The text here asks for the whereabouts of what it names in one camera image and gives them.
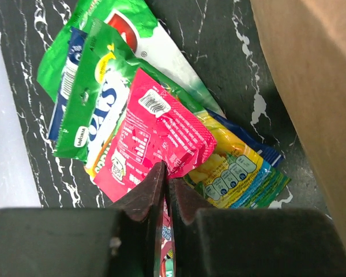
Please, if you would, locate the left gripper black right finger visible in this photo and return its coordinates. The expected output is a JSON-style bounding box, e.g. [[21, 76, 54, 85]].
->
[[169, 179, 346, 276]]

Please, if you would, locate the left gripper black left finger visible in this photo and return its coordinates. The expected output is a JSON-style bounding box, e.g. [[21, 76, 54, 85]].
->
[[0, 162, 166, 276]]

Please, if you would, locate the dark green snack packet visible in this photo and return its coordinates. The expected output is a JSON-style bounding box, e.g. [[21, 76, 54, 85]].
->
[[56, 19, 289, 208]]

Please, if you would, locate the blue salt vinegar chips bag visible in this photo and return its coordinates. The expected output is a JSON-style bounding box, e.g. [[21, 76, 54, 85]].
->
[[207, 109, 284, 168]]

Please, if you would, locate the pink red snack packet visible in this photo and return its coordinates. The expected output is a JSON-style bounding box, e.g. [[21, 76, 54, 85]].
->
[[95, 69, 216, 276]]

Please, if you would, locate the green cassava chips bag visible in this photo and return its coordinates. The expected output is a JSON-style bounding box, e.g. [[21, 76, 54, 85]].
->
[[37, 0, 224, 115]]

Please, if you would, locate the brown paper bag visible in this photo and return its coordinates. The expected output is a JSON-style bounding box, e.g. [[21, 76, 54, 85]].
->
[[251, 1, 346, 249]]

